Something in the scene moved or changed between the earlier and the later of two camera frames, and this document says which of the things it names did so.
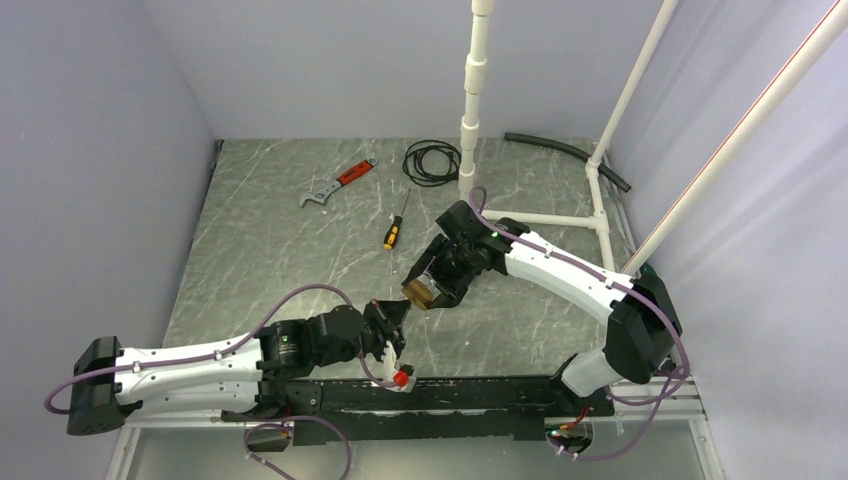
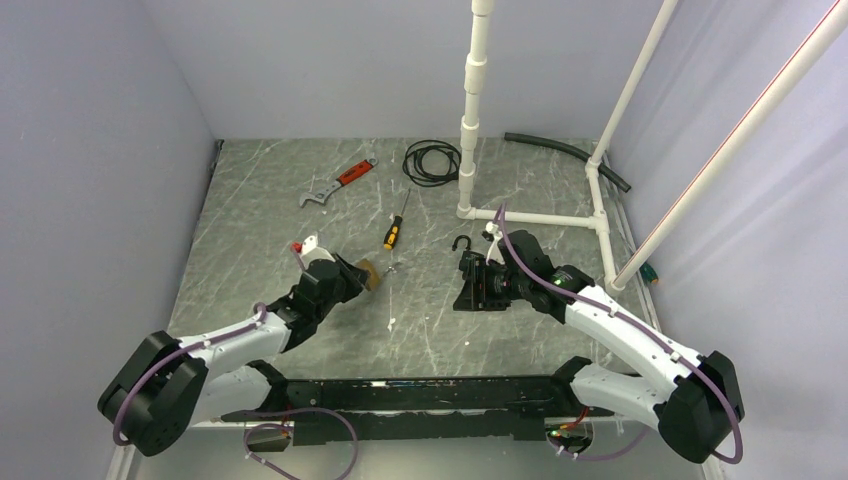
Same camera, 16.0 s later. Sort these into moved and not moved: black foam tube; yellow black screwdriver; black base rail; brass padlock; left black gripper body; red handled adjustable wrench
Moved: left black gripper body; brass padlock
Not moved: black foam tube; red handled adjustable wrench; black base rail; yellow black screwdriver
